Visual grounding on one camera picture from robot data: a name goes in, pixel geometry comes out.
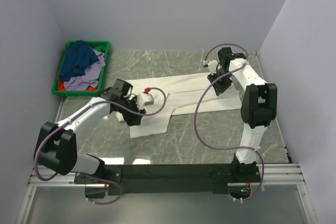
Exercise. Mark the aluminium frame rail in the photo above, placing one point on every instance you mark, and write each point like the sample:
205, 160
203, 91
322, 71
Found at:
201, 139

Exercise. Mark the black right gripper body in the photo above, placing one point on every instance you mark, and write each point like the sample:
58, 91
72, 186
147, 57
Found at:
223, 83

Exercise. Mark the white t-shirt with red print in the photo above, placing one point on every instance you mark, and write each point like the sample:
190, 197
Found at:
183, 93

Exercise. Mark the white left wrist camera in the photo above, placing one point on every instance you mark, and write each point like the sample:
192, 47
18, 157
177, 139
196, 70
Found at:
144, 98

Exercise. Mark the green plastic crate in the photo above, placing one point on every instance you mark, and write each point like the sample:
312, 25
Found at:
92, 43

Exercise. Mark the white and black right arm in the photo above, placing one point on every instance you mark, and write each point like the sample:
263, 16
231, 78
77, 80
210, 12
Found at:
258, 108

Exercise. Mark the green t-shirt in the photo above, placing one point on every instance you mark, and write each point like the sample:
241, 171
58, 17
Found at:
102, 48

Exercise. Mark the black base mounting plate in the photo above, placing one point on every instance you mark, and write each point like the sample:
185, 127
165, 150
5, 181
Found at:
158, 179

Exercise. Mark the lavender t-shirt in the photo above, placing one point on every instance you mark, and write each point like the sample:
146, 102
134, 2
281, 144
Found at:
90, 78

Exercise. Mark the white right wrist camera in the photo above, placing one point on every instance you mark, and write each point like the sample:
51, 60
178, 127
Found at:
210, 65

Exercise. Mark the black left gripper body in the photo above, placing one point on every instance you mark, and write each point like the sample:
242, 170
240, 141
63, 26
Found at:
129, 116

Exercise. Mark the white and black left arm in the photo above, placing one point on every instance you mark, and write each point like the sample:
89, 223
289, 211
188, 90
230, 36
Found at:
56, 147

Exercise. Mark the orange t-shirt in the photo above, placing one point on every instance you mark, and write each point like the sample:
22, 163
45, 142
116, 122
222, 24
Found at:
61, 87

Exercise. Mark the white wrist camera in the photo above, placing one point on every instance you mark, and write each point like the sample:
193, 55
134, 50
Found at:
210, 65
144, 98

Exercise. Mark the navy blue t-shirt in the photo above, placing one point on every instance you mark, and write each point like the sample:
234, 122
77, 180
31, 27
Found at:
78, 56

